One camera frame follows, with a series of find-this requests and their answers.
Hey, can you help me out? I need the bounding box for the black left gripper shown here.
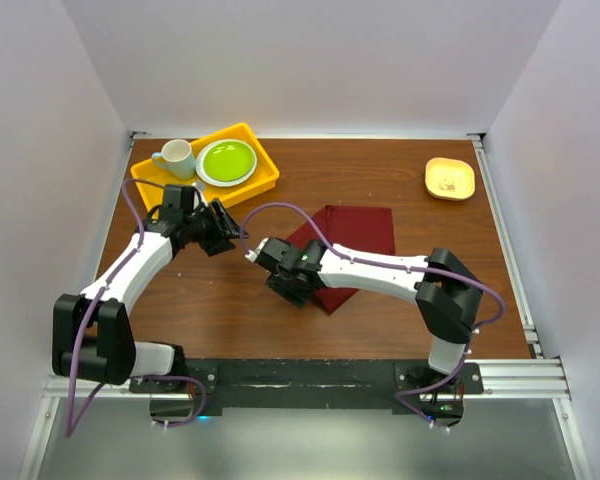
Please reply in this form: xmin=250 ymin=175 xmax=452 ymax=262
xmin=183 ymin=199 xmax=247 ymax=257

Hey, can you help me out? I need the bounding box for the dark red cloth napkin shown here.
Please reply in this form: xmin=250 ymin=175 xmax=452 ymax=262
xmin=287 ymin=205 xmax=396 ymax=314

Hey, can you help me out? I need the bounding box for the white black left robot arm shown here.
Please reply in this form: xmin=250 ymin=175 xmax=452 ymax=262
xmin=51 ymin=184 xmax=240 ymax=392

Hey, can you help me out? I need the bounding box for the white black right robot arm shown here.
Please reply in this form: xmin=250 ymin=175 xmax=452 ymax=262
xmin=246 ymin=237 xmax=482 ymax=393

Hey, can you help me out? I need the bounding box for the yellow plastic tray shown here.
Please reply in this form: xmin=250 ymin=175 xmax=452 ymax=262
xmin=130 ymin=123 xmax=280 ymax=218

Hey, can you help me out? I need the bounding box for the green plate white rim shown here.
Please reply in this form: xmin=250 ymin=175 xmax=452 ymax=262
xmin=196 ymin=139 xmax=257 ymax=188

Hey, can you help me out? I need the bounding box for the light blue ceramic mug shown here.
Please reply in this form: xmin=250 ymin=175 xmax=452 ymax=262
xmin=152 ymin=139 xmax=196 ymax=180

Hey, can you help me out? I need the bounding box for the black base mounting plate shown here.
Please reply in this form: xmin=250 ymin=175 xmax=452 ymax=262
xmin=129 ymin=357 xmax=484 ymax=416

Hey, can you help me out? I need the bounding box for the small yellow square dish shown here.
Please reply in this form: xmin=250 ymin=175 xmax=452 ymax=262
xmin=425 ymin=157 xmax=476 ymax=201

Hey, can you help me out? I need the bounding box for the aluminium frame rail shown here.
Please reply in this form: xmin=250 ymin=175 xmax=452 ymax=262
xmin=42 ymin=359 xmax=571 ymax=399

